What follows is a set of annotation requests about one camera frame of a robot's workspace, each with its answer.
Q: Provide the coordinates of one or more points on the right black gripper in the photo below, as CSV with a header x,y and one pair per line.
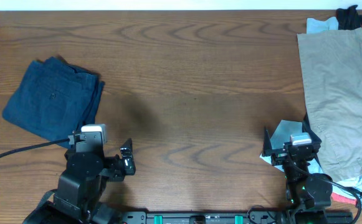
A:
x,y
278,155

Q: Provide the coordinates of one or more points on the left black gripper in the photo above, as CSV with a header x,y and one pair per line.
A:
x,y
118,173

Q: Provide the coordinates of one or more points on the navy blue shorts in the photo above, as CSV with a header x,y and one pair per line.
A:
x,y
54,99

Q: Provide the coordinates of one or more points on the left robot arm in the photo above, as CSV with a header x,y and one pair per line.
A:
x,y
77,196

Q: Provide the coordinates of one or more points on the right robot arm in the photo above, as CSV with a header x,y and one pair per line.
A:
x,y
308,194

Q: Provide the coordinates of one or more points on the light blue cloth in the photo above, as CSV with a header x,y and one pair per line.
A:
x,y
282,134

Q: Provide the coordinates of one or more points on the red garment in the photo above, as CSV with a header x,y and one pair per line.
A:
x,y
343,199

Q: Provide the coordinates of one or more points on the khaki beige shorts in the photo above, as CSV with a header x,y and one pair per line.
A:
x,y
331,63

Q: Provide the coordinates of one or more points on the light blue garment top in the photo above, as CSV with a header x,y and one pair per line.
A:
x,y
315,26

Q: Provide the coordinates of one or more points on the black garment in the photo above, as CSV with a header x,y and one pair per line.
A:
x,y
348,19

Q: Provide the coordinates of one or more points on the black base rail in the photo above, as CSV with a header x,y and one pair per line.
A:
x,y
251,217

